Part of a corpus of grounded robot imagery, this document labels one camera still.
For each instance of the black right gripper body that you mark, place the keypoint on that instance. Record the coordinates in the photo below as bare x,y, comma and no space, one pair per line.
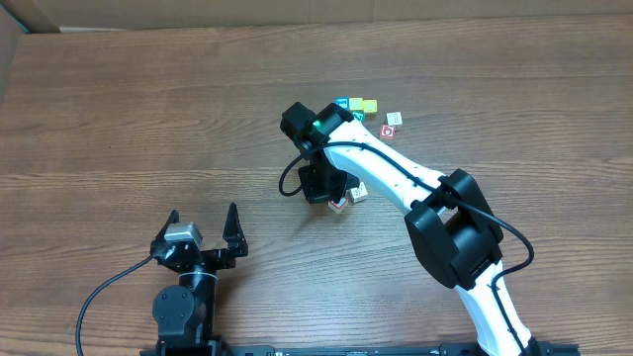
322,180

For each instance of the red letter wooden block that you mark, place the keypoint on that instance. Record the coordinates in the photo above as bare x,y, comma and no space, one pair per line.
338,206

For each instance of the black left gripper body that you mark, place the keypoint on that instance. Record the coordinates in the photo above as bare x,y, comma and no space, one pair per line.
216,258

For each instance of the plain cream wooden block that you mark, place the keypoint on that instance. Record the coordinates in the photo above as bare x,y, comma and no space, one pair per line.
358,194

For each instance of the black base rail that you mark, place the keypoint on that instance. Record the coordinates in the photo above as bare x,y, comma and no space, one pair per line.
447,349

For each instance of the yellow wooden block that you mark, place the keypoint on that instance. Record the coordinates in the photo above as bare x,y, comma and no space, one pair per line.
370,106
355,104

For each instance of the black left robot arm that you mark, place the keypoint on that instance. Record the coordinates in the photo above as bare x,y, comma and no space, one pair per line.
185,312

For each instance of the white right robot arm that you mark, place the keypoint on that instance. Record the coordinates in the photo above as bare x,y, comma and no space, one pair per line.
454,234

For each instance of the yellow wooden block far top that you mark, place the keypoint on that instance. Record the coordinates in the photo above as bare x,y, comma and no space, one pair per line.
370,106

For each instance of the yellow wooden block left top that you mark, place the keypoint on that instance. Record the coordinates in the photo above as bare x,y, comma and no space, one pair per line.
355,104

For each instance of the blue letter wooden block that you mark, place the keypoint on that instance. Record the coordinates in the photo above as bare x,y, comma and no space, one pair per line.
342,102

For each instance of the white letter wooden block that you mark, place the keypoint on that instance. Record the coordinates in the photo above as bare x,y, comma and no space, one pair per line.
395,120

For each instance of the green letter wooden block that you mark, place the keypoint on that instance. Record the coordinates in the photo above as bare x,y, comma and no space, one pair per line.
359,116

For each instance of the red symbol wooden block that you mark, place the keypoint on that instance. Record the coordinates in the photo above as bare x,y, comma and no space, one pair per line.
387,133

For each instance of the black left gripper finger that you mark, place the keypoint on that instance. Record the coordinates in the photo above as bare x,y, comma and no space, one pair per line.
173,218
233,235

